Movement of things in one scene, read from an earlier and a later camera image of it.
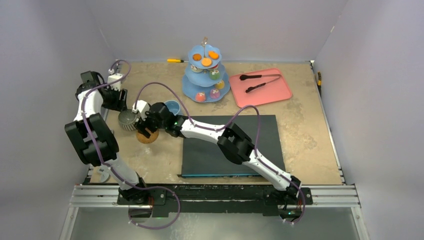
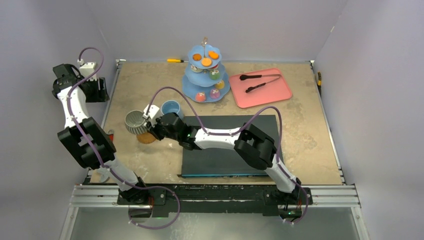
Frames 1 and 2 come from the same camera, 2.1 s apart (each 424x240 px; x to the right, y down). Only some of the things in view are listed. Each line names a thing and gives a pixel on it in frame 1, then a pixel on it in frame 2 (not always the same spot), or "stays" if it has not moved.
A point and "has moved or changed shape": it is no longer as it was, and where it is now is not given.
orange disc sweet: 197,57 stays
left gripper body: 114,99 to 93,93
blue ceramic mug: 173,106 stays
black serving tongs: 244,77 stays
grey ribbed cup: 127,120 has moved or changed shape
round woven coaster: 152,138 stays
